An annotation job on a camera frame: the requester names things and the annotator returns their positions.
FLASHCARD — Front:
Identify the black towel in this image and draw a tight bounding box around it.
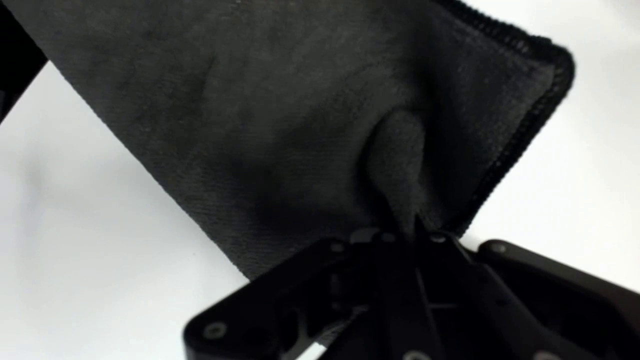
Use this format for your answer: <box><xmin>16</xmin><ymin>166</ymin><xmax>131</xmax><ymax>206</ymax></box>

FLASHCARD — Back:
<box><xmin>3</xmin><ymin>0</ymin><xmax>577</xmax><ymax>282</ymax></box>

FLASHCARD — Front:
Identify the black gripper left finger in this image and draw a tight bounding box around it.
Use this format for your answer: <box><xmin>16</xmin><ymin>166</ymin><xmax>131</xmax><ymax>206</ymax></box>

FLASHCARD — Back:
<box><xmin>183</xmin><ymin>228</ymin><xmax>410</xmax><ymax>360</ymax></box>

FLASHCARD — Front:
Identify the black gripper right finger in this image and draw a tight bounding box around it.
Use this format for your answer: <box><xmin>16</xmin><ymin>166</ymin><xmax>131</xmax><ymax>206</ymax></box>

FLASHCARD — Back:
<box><xmin>407</xmin><ymin>213</ymin><xmax>640</xmax><ymax>360</ymax></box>

